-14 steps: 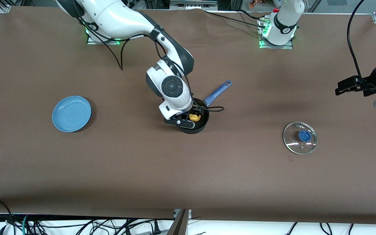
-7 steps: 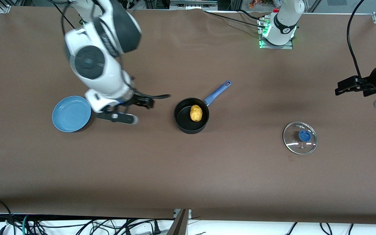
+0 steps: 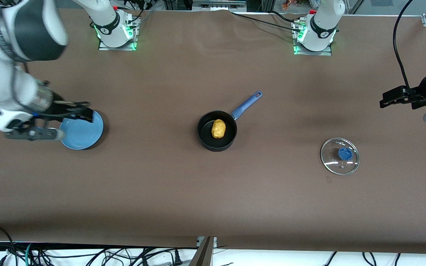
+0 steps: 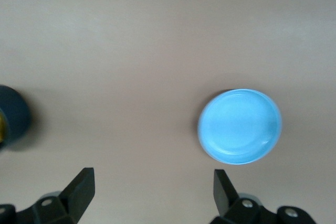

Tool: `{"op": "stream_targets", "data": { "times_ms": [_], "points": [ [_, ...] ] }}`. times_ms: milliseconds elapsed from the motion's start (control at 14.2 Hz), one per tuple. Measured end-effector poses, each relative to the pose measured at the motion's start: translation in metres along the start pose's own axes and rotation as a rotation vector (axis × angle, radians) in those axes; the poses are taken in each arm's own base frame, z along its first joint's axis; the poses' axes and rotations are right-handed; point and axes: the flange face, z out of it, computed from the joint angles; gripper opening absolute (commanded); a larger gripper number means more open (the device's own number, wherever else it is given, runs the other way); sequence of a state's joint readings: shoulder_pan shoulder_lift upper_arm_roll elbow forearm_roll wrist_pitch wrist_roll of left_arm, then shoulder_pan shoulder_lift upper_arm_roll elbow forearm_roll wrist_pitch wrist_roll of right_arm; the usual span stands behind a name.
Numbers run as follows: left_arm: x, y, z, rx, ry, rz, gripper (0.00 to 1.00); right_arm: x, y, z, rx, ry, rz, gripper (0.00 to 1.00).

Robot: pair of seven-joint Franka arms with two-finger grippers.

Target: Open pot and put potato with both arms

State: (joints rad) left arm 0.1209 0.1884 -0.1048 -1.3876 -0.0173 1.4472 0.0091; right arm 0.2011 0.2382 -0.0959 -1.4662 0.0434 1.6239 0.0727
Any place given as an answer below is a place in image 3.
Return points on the yellow potato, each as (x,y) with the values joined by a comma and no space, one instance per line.
(218,128)

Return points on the glass lid with blue knob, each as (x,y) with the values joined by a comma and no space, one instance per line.
(346,153)

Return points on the black power plug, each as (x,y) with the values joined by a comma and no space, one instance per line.
(177,258)

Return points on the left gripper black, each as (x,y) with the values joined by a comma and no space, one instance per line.
(424,92)

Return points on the blue round plate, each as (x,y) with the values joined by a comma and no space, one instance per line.
(83,135)

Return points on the dark diagonal beam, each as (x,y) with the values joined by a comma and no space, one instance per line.
(203,255)

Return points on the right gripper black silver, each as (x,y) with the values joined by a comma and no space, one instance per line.
(58,108)

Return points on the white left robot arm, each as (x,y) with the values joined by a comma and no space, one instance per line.
(324,22)

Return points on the brown table cover sheet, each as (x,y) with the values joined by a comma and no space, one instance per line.
(213,192)

